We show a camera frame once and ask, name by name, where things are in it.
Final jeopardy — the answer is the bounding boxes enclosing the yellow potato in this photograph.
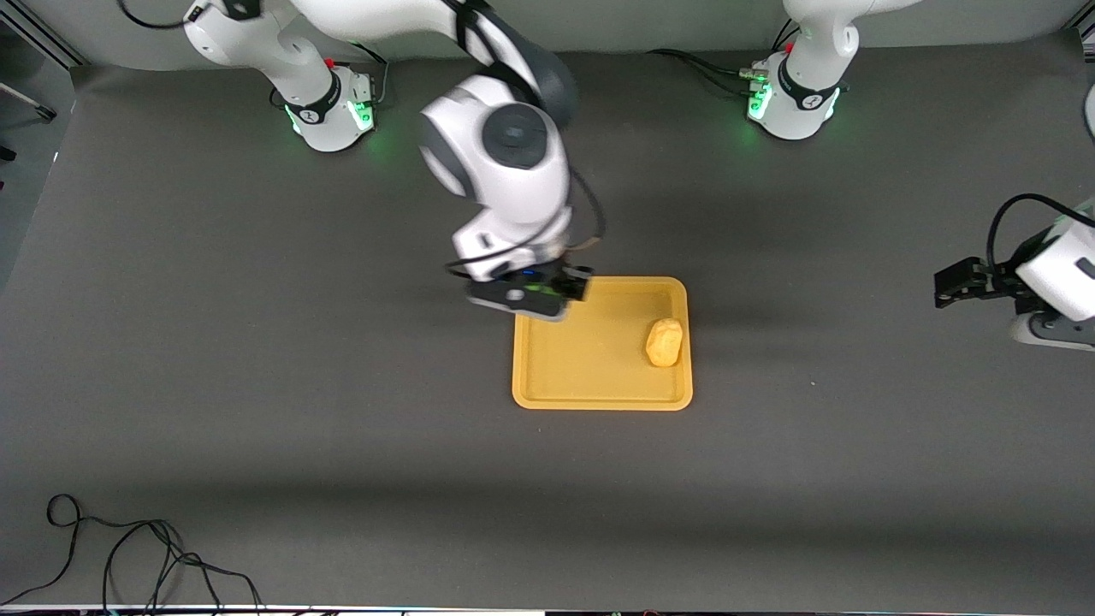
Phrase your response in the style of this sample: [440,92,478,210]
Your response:
[644,317,684,369]

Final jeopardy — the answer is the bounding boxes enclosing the yellow rectangular plastic tray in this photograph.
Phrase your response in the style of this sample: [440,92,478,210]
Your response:
[512,275,694,412]

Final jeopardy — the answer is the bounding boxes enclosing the dark grey table cover sheet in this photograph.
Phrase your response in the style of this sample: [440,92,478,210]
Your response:
[0,34,1095,612]

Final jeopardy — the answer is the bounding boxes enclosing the black right arm base cables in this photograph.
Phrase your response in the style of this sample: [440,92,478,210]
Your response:
[318,38,391,110]

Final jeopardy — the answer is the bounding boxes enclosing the black arm base cables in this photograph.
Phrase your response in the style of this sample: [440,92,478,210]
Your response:
[646,17,801,97]
[318,38,391,110]

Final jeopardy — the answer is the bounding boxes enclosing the black left arm base cables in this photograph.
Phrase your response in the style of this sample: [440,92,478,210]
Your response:
[646,17,801,97]

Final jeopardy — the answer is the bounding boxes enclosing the thin black tangled cable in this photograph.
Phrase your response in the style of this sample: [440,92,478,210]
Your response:
[0,494,266,613]

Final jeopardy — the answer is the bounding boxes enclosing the aluminium frame rail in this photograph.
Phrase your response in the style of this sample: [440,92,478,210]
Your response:
[0,0,88,71]

